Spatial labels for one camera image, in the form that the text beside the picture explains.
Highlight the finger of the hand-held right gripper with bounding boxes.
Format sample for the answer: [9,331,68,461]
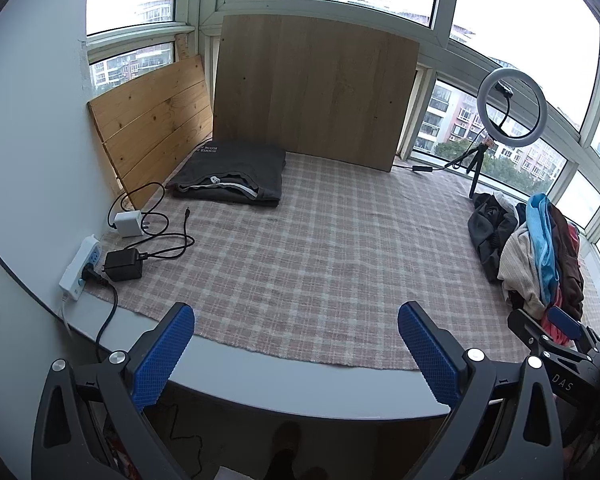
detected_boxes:
[547,306,600,356]
[507,309,551,361]

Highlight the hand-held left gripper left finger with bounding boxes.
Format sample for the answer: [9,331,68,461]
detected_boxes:
[31,302,196,480]

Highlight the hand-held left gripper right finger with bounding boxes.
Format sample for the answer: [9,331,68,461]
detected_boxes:
[397,301,566,480]

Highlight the brown fleece sweater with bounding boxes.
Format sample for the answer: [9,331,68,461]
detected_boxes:
[550,205,586,321]

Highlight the red garment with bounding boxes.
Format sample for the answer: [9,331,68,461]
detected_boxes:
[540,225,581,346]

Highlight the blue garment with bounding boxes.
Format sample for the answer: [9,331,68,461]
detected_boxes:
[525,194,561,306]

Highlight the black power adapter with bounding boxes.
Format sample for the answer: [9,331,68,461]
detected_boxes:
[103,248,144,282]

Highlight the white power strip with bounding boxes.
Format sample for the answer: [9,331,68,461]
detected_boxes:
[58,236,102,303]

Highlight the white striped garment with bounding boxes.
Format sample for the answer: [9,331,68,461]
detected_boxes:
[495,195,518,221]

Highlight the white charger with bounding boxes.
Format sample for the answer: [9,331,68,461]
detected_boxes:
[113,211,145,237]

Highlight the person's foot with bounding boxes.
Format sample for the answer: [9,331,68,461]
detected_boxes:
[267,420,303,480]

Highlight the pink plaid blanket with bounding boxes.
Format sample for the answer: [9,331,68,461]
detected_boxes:
[62,152,600,371]

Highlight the black tripod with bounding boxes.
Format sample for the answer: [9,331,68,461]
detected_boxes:
[442,140,496,198]

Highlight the dark grey folded garment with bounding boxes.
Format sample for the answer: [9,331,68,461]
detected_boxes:
[166,140,287,208]

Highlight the pine plank panel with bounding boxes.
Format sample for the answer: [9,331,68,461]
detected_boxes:
[87,55,214,211]

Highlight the large light wooden board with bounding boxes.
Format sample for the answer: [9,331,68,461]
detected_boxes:
[212,14,421,173]

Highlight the black power cord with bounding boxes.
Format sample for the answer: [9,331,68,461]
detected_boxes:
[81,265,119,361]

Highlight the thin black cable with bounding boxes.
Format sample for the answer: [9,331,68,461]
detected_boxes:
[167,405,206,478]

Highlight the black adapter cable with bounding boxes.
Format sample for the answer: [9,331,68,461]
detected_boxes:
[140,207,197,261]

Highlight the black looped cable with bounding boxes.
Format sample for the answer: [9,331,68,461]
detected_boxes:
[109,182,168,233]

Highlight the ring light cable with remote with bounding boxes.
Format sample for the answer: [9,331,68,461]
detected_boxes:
[392,157,461,173]

